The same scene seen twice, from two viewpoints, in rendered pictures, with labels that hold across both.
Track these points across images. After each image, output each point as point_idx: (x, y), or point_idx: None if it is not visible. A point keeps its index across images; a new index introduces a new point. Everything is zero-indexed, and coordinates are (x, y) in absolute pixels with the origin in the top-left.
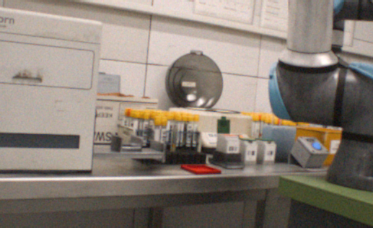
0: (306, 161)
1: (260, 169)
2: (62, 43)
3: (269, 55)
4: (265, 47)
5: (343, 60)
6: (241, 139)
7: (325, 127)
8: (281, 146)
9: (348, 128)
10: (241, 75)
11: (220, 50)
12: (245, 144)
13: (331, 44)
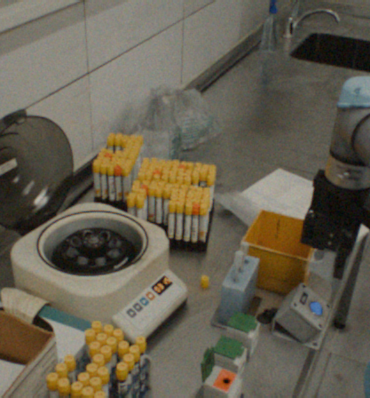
0: (308, 338)
1: (268, 394)
2: None
3: (99, 22)
4: (92, 11)
5: None
6: (225, 356)
7: (335, 290)
8: (247, 299)
9: None
10: (66, 85)
11: (29, 61)
12: (237, 365)
13: (366, 187)
